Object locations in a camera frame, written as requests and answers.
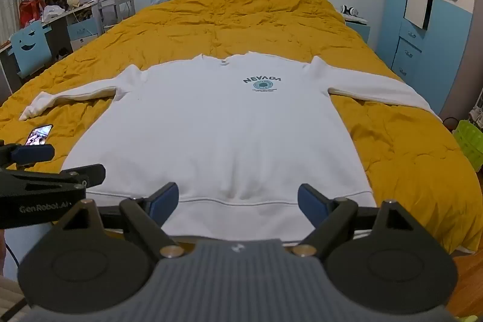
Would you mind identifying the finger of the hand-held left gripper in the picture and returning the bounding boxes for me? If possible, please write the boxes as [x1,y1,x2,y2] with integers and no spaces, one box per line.
[0,164,107,199]
[0,143,56,169]

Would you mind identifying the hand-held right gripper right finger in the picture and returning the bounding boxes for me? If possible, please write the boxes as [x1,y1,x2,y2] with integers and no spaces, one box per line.
[290,183,428,259]

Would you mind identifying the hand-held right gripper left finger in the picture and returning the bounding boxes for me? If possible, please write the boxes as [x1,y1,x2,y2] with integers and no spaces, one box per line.
[56,182,186,259]

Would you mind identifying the white printed sweatshirt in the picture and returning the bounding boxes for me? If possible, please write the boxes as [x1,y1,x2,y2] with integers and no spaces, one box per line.
[19,51,443,246]

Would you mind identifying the smartphone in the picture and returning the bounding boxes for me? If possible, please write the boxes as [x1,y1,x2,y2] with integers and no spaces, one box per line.
[25,124,54,146]

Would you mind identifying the yellow bedspread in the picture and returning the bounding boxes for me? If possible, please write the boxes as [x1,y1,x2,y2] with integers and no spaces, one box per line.
[0,0,483,255]

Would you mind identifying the blue chair with face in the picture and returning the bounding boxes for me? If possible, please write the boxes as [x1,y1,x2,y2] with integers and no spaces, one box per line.
[9,20,54,80]

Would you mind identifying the cluttered desk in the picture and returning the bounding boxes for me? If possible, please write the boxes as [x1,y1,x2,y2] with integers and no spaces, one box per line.
[0,0,100,83]

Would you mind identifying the red bag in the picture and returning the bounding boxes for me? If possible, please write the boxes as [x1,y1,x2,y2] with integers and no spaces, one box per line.
[19,0,43,27]

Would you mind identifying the white trolley rack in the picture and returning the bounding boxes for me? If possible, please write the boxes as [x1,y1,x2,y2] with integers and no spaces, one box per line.
[97,0,136,37]

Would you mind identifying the green plastic basket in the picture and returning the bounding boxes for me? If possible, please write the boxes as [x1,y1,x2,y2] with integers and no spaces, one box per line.
[452,120,483,172]

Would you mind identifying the blue nightstand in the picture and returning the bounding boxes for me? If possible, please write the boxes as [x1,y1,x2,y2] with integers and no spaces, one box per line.
[344,16,373,52]

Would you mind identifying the blue and white wardrobe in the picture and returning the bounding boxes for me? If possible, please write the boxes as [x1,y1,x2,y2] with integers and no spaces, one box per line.
[377,0,483,116]

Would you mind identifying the black cable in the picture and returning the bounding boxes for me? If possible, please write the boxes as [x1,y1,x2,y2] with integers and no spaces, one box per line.
[5,242,22,274]

